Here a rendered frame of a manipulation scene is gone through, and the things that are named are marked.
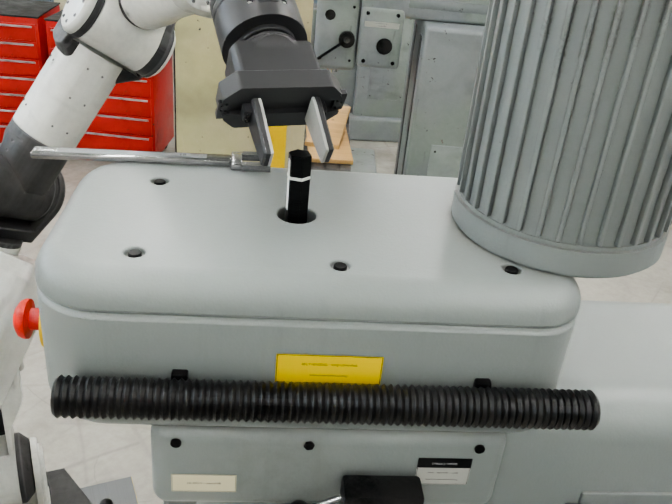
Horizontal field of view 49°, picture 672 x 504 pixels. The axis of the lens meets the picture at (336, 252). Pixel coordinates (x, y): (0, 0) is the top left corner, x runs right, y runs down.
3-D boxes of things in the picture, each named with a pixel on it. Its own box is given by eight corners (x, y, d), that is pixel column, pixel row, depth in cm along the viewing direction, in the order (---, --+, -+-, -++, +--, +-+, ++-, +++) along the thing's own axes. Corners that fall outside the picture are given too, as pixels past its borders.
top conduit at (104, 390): (52, 427, 59) (47, 393, 57) (65, 393, 63) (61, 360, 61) (594, 439, 63) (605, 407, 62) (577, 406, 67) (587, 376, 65)
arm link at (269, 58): (331, 138, 77) (303, 54, 83) (356, 72, 70) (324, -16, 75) (211, 144, 73) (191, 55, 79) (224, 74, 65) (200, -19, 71)
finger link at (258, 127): (269, 170, 69) (254, 119, 72) (275, 149, 66) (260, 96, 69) (252, 171, 68) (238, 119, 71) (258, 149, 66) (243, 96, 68)
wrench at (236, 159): (27, 162, 75) (26, 155, 74) (37, 148, 78) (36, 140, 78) (270, 172, 78) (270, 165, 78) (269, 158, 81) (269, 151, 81)
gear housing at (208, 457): (150, 510, 70) (146, 431, 66) (180, 354, 92) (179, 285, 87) (494, 514, 74) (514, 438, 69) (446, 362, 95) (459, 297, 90)
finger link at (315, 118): (327, 146, 68) (311, 94, 71) (319, 167, 71) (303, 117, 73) (344, 145, 68) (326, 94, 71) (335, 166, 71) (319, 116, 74)
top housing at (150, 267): (33, 434, 64) (10, 276, 56) (98, 277, 87) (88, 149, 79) (558, 445, 69) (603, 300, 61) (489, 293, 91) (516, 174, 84)
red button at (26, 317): (11, 346, 73) (6, 312, 71) (24, 323, 76) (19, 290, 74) (46, 347, 73) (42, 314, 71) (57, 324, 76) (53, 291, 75)
